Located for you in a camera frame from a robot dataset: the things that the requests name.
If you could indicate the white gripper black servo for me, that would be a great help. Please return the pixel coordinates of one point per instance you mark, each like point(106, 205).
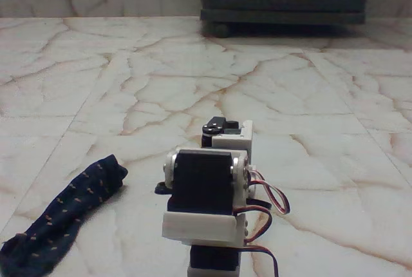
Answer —
point(232, 137)

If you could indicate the navy blue patterned sock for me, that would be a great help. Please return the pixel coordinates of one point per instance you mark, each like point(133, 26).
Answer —
point(61, 212)

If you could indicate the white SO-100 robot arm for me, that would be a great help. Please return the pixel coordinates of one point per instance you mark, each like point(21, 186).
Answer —
point(199, 177)

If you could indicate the black caster wheel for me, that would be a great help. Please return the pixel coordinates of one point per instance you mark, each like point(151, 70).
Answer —
point(220, 29)

